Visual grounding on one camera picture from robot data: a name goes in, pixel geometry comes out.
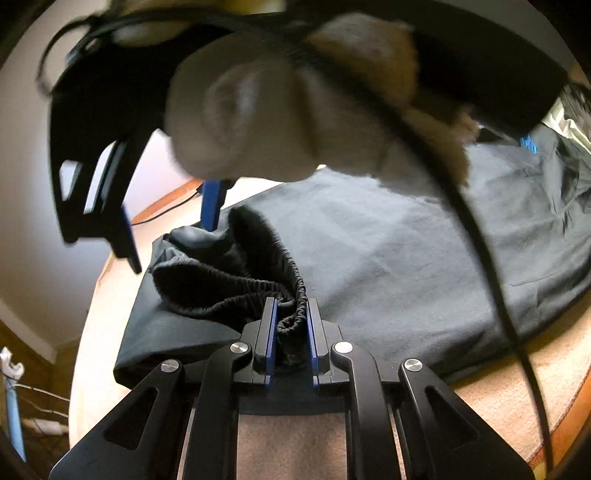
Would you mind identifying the blue pole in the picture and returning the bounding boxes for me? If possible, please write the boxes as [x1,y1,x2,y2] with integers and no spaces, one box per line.
[4,376,27,462]

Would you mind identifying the green patterned white throw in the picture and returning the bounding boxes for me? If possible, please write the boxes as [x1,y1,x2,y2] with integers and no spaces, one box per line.
[540,83,591,153]

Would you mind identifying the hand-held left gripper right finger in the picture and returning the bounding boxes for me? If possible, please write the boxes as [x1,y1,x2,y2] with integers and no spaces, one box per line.
[307,296,536,480]

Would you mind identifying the white power strip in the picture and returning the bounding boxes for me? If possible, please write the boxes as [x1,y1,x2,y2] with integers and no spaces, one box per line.
[23,416,70,435]

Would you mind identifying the person's right hand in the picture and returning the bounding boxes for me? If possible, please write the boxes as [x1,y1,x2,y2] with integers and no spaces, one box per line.
[164,11,478,188]

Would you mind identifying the ring light cable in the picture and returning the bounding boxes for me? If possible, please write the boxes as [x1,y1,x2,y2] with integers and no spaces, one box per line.
[130,185,206,226]

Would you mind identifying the black cable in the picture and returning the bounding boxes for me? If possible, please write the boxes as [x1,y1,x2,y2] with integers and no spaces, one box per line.
[37,9,555,472]

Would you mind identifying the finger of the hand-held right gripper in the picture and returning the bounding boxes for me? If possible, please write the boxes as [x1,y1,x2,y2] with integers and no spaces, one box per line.
[202,179,232,232]
[50,131,153,274]

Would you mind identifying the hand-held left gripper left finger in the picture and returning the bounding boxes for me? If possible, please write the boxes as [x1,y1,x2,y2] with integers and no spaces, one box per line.
[48,298,280,480]

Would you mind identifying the dark grey pants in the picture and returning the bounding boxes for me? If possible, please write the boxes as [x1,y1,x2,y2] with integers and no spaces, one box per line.
[113,122,591,398]

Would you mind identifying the white clip lamp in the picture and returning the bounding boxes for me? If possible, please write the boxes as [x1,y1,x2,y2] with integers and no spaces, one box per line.
[0,347,25,381]

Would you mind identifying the beige blanket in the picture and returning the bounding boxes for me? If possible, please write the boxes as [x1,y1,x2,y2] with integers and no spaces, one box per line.
[69,178,591,467]

